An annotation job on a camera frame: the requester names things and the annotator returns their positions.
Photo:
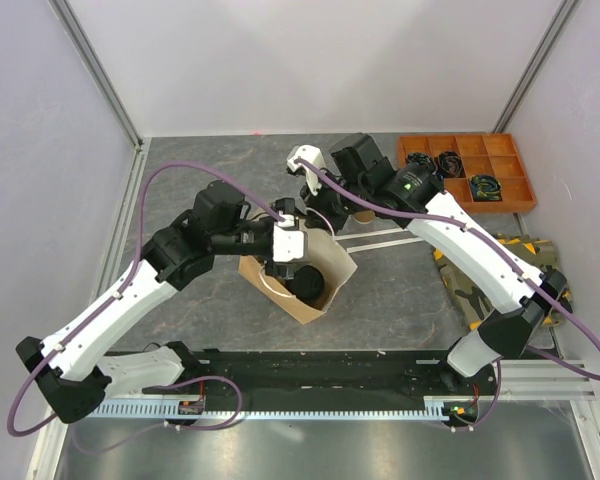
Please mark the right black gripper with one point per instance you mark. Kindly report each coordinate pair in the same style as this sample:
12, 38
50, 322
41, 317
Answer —
319, 217

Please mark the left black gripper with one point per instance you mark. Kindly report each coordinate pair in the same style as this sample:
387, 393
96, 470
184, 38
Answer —
283, 268

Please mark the stack of paper cups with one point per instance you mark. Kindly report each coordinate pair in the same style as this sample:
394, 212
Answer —
364, 217

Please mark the brown paper bag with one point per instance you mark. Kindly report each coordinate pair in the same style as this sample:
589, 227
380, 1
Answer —
325, 254

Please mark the straw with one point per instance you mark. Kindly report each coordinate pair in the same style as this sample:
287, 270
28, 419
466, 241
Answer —
382, 245
369, 234

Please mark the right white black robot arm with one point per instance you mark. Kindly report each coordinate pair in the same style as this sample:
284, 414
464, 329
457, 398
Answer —
521, 295

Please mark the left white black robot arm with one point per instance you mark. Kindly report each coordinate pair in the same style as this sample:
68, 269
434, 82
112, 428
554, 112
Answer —
74, 369

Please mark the rolled sock top left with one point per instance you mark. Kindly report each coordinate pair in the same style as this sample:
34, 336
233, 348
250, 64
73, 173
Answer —
422, 159

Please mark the rolled brown sock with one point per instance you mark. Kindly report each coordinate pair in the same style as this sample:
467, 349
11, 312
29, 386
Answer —
450, 165

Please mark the rolled blue yellow sock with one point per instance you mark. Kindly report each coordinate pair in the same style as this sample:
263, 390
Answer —
485, 188

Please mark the orange compartment tray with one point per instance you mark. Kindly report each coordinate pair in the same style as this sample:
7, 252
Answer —
481, 153

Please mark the camouflage cloth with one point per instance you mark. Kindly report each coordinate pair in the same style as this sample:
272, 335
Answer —
471, 301

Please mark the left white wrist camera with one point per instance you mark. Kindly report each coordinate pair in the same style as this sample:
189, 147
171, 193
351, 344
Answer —
290, 242

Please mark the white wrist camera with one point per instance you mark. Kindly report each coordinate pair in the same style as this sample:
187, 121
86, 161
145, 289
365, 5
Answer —
290, 242
305, 160

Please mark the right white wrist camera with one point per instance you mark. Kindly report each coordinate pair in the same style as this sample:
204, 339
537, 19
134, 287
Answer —
305, 160

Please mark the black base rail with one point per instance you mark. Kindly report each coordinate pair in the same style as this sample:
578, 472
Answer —
330, 379

